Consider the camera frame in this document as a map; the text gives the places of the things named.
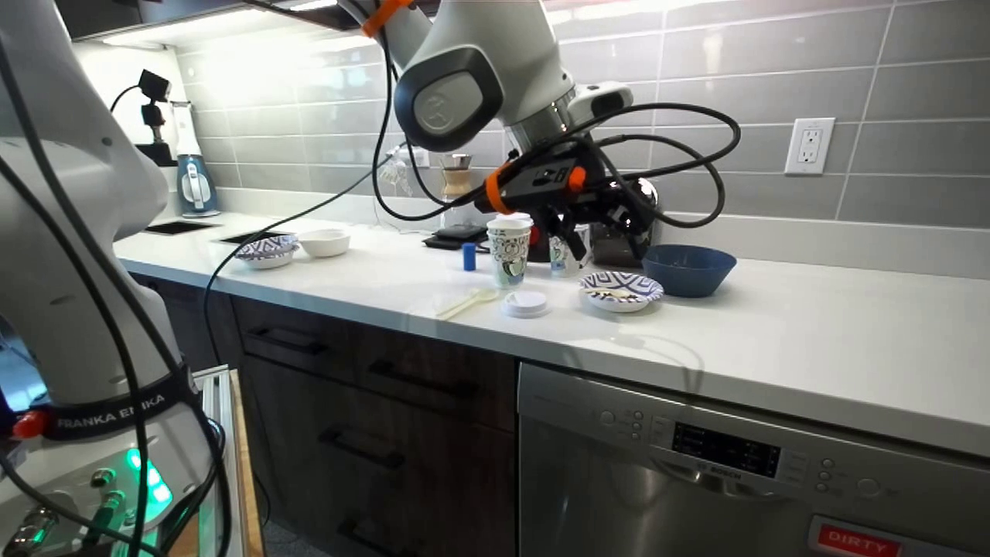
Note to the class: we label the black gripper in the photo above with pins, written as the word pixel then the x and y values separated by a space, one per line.
pixel 592 195

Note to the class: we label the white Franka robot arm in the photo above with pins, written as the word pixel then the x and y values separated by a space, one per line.
pixel 484 62

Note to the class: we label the lidded patterned paper cup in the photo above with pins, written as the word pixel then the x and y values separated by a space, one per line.
pixel 580 267

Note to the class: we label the open patterned paper cup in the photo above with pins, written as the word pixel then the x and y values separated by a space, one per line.
pixel 508 258

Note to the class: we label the white plastic cup lid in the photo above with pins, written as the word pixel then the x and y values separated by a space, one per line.
pixel 527 302

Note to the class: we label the black coffee scale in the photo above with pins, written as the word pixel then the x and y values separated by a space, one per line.
pixel 452 239

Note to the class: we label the dark blue bowl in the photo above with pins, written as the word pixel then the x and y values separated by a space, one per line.
pixel 691 272

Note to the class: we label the plain white bowl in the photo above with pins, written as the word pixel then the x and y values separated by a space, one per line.
pixel 321 243

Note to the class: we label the small blue cylinder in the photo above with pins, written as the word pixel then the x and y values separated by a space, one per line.
pixel 471 258

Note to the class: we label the glass pour-over carafe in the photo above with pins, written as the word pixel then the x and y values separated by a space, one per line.
pixel 460 212

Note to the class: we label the dark wood drawer cabinet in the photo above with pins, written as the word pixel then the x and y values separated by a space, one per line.
pixel 466 466

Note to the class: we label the stainless steel dishwasher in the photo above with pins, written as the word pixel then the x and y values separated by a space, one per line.
pixel 720 505

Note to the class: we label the blue translucent container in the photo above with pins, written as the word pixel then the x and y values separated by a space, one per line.
pixel 196 189

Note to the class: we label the red white sticker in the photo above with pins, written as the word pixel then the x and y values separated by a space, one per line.
pixel 856 541

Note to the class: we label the robot stand green lights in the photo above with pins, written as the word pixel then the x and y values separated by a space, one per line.
pixel 94 505

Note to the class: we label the black wrist camera orange mount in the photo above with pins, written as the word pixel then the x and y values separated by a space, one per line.
pixel 537 179

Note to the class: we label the white wall outlet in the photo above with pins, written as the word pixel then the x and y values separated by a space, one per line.
pixel 808 144

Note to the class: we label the black flat panel silver frame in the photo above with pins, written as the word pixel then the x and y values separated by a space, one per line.
pixel 179 227

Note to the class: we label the white metal frame post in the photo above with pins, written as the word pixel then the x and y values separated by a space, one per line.
pixel 240 466

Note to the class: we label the black camera on stand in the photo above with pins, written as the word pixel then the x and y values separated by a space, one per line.
pixel 156 86

